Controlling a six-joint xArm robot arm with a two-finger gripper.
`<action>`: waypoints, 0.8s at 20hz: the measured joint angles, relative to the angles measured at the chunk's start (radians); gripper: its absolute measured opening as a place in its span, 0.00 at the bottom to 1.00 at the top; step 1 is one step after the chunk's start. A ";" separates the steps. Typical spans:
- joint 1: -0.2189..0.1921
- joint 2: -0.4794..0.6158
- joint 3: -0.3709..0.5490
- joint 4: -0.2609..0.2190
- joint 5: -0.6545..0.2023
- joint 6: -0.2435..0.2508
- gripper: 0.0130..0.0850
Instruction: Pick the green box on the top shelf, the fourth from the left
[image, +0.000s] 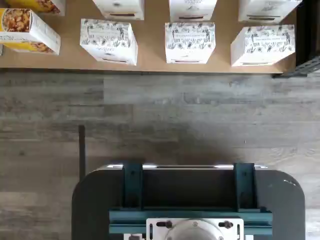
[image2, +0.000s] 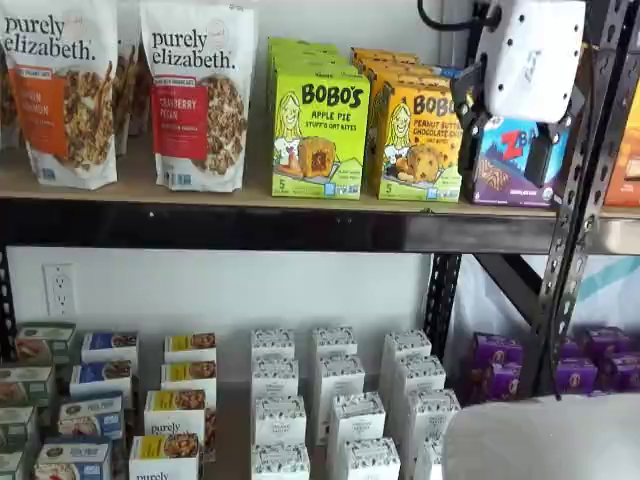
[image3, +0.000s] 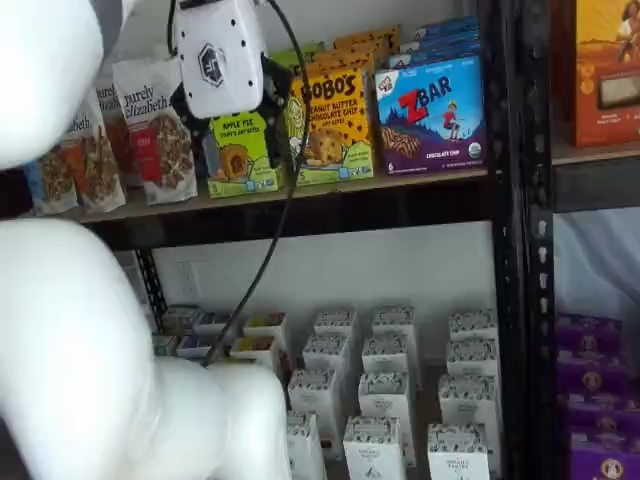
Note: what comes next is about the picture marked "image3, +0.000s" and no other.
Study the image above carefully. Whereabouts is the white plastic sheet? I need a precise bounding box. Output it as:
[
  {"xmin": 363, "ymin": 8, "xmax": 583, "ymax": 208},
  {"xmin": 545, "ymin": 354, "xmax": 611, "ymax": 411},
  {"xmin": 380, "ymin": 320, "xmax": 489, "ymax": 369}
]
[{"xmin": 553, "ymin": 208, "xmax": 640, "ymax": 321}]

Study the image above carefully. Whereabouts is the yellow Bobo's peanut butter box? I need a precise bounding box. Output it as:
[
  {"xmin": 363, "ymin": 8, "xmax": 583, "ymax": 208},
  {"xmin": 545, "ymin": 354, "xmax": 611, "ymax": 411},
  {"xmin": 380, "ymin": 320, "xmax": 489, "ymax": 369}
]
[
  {"xmin": 319, "ymin": 38, "xmax": 389, "ymax": 60},
  {"xmin": 333, "ymin": 24, "xmax": 402, "ymax": 55},
  {"xmin": 304, "ymin": 49, "xmax": 377, "ymax": 81},
  {"xmin": 285, "ymin": 67, "xmax": 376, "ymax": 188}
]

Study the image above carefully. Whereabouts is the orange label granola bag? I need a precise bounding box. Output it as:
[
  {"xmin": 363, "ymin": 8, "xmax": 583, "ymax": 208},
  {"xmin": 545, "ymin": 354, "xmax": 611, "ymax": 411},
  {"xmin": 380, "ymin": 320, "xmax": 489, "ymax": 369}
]
[
  {"xmin": 94, "ymin": 79, "xmax": 132, "ymax": 190},
  {"xmin": 59, "ymin": 87, "xmax": 127, "ymax": 215}
]

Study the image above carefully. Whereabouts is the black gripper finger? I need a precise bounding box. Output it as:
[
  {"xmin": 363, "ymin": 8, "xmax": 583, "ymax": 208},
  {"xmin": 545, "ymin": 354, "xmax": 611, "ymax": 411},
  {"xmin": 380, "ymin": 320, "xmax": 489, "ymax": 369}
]
[
  {"xmin": 170, "ymin": 83, "xmax": 212, "ymax": 177},
  {"xmin": 259, "ymin": 53, "xmax": 297, "ymax": 171}
]

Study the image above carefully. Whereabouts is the blue purely elizabeth box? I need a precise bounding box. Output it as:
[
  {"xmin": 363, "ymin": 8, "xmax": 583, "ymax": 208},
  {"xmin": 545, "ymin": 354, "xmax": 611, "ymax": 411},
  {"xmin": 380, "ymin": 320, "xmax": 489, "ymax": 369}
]
[
  {"xmin": 193, "ymin": 310, "xmax": 236, "ymax": 337},
  {"xmin": 175, "ymin": 333, "xmax": 221, "ymax": 360}
]

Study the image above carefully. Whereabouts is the white organic pantry box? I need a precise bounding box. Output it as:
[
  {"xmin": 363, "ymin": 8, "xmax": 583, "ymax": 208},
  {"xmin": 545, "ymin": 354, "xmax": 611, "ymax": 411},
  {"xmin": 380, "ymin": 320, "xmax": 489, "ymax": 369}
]
[
  {"xmin": 361, "ymin": 334, "xmax": 420, "ymax": 376},
  {"xmin": 447, "ymin": 309, "xmax": 500, "ymax": 346},
  {"xmin": 437, "ymin": 373, "xmax": 502, "ymax": 431},
  {"xmin": 426, "ymin": 422, "xmax": 495, "ymax": 480},
  {"xmin": 301, "ymin": 333, "xmax": 351, "ymax": 377},
  {"xmin": 444, "ymin": 338, "xmax": 501, "ymax": 380},
  {"xmin": 287, "ymin": 368, "xmax": 342, "ymax": 441},
  {"xmin": 342, "ymin": 414, "xmax": 407, "ymax": 480},
  {"xmin": 371, "ymin": 306, "xmax": 419, "ymax": 342},
  {"xmin": 284, "ymin": 410, "xmax": 328, "ymax": 480},
  {"xmin": 357, "ymin": 371, "xmax": 418, "ymax": 469},
  {"xmin": 313, "ymin": 308, "xmax": 360, "ymax": 347}
]

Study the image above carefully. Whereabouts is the orange snack box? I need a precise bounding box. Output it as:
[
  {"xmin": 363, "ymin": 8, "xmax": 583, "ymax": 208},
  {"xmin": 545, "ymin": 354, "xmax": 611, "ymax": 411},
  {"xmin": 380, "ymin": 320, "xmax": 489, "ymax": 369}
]
[{"xmin": 552, "ymin": 0, "xmax": 640, "ymax": 149}]

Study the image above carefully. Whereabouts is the blue Zbar snack box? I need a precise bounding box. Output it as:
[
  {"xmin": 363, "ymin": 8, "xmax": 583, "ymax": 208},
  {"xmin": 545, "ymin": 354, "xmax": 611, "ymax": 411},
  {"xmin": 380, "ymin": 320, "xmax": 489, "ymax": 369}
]
[
  {"xmin": 387, "ymin": 42, "xmax": 482, "ymax": 69},
  {"xmin": 374, "ymin": 53, "xmax": 488, "ymax": 176},
  {"xmin": 399, "ymin": 29, "xmax": 481, "ymax": 54},
  {"xmin": 413, "ymin": 14, "xmax": 480, "ymax": 41}
]

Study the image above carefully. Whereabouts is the yellow purely elizabeth box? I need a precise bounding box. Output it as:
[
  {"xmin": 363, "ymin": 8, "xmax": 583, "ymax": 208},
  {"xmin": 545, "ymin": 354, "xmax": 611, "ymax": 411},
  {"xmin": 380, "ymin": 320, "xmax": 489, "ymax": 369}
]
[
  {"xmin": 228, "ymin": 335, "xmax": 295, "ymax": 389},
  {"xmin": 243, "ymin": 312, "xmax": 290, "ymax": 351}
]

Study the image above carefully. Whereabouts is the red label granola bag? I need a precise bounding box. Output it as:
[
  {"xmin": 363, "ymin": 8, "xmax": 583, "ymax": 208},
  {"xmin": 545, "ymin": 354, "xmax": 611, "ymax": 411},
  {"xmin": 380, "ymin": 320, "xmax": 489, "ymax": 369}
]
[{"xmin": 112, "ymin": 57, "xmax": 199, "ymax": 206}]

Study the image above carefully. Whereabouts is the green purely elizabeth box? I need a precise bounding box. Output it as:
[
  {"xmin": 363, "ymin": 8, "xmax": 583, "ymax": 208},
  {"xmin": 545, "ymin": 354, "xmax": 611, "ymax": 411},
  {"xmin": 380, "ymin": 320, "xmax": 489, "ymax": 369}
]
[
  {"xmin": 160, "ymin": 304, "xmax": 202, "ymax": 335},
  {"xmin": 151, "ymin": 333, "xmax": 180, "ymax": 358}
]

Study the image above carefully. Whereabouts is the black metal shelving rack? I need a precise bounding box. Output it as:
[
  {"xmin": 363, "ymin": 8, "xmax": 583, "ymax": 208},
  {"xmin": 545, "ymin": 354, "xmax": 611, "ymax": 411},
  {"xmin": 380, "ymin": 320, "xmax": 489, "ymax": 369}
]
[
  {"xmin": 74, "ymin": 0, "xmax": 529, "ymax": 480},
  {"xmin": 522, "ymin": 0, "xmax": 640, "ymax": 480}
]

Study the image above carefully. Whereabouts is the wooden shelf board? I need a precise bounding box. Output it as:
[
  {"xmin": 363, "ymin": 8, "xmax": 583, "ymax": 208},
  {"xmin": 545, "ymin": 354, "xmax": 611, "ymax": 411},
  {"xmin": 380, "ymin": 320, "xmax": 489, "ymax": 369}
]
[
  {"xmin": 551, "ymin": 127, "xmax": 640, "ymax": 167},
  {"xmin": 74, "ymin": 167, "xmax": 490, "ymax": 225}
]

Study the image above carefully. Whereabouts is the purple snack box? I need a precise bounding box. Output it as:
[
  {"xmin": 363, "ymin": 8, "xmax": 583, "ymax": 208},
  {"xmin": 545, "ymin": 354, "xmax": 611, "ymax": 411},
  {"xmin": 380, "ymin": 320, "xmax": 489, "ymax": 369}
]
[
  {"xmin": 556, "ymin": 347, "xmax": 632, "ymax": 396},
  {"xmin": 562, "ymin": 392, "xmax": 640, "ymax": 441},
  {"xmin": 556, "ymin": 312, "xmax": 624, "ymax": 354},
  {"xmin": 569, "ymin": 432, "xmax": 640, "ymax": 480}
]

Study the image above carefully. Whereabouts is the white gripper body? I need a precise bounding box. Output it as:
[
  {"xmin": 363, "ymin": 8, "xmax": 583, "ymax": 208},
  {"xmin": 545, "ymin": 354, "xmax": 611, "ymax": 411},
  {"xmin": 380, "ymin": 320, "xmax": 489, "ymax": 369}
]
[{"xmin": 174, "ymin": 0, "xmax": 266, "ymax": 120}]

